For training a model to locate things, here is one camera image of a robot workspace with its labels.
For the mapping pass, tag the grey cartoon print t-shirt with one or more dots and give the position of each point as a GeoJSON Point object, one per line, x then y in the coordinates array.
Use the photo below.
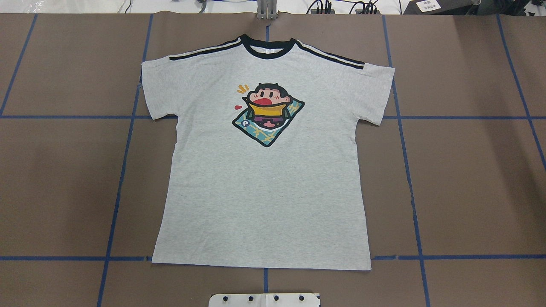
{"type": "Point", "coordinates": [265, 172]}

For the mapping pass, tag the black box with label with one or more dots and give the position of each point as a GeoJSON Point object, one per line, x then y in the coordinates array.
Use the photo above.
{"type": "Point", "coordinates": [438, 7]}

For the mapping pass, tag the aluminium frame post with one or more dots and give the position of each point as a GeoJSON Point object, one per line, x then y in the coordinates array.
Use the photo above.
{"type": "Point", "coordinates": [267, 9]}

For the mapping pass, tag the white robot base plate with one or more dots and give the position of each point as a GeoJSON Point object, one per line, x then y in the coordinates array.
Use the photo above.
{"type": "Point", "coordinates": [265, 300]}

